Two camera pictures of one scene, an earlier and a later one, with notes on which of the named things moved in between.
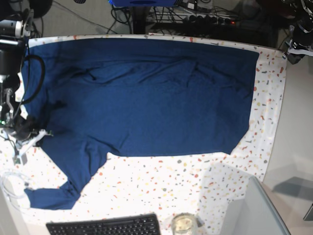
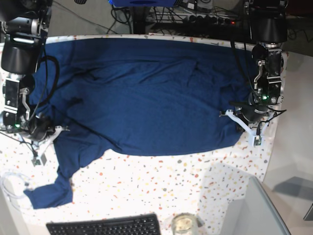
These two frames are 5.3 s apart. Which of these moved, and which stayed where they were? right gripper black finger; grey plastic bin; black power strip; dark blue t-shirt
Moved: right gripper black finger
Stayed: dark blue t-shirt; grey plastic bin; black power strip
